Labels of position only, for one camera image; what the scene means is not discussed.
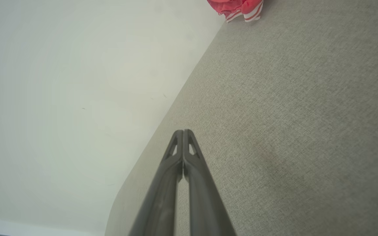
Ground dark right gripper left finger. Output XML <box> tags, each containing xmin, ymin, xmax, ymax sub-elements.
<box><xmin>128</xmin><ymin>129</ymin><xmax>184</xmax><ymax>236</ymax></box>

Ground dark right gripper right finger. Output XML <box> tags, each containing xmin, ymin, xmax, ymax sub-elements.
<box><xmin>182</xmin><ymin>129</ymin><xmax>237</xmax><ymax>236</ymax></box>

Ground red jersey shirt white sleeves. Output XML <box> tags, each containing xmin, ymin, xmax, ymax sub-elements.
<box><xmin>207</xmin><ymin>0</ymin><xmax>263</xmax><ymax>23</ymax></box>

